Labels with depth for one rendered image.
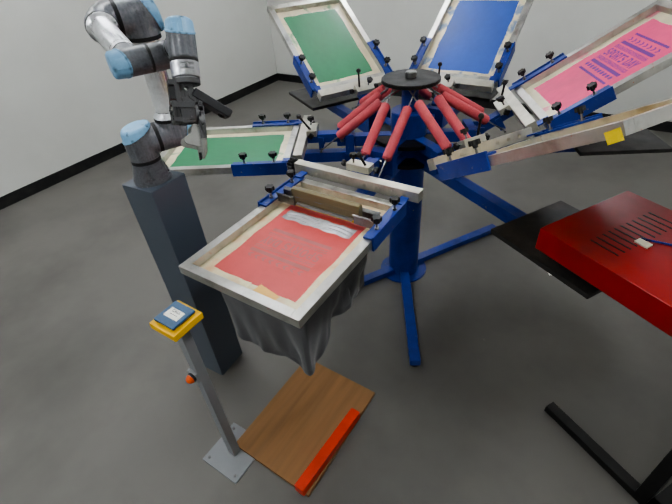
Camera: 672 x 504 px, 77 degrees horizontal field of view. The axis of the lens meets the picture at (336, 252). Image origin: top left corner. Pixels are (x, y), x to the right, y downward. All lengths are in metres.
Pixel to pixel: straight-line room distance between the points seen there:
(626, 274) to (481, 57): 1.99
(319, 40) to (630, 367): 2.76
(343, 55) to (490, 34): 0.98
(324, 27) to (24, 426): 3.05
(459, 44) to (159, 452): 3.03
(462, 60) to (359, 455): 2.47
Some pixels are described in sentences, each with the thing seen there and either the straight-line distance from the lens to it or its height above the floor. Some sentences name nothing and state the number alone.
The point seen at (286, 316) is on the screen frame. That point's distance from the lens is 1.42.
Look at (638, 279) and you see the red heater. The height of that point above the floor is 1.11.
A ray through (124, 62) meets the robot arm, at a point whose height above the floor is 1.74.
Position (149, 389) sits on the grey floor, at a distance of 2.71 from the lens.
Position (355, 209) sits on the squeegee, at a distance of 1.77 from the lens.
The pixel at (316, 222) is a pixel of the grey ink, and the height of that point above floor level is 0.96.
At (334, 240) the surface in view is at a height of 0.95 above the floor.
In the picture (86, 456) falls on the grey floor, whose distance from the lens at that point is 2.63.
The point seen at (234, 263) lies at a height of 0.95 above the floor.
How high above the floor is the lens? 2.00
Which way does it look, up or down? 38 degrees down
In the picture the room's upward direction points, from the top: 5 degrees counter-clockwise
